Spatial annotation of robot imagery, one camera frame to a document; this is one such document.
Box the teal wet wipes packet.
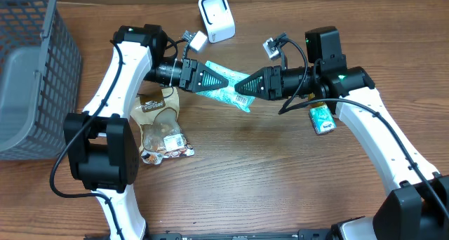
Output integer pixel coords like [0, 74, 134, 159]
[197, 60, 255, 113]

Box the yellow oil bottle silver cap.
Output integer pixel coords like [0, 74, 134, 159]
[307, 92, 329, 109]

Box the brown snack pouch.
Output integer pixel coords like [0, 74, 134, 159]
[130, 87, 195, 165]

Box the teal white tissue pack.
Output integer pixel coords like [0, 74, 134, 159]
[309, 105, 337, 135]

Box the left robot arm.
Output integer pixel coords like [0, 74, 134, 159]
[60, 25, 229, 239]

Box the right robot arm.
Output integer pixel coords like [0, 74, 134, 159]
[235, 26, 448, 239]

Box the white barcode scanner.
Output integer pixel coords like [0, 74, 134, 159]
[198, 0, 236, 44]

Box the grey plastic mesh basket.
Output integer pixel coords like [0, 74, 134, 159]
[1, 0, 83, 161]

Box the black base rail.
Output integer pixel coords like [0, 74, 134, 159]
[143, 229, 339, 240]

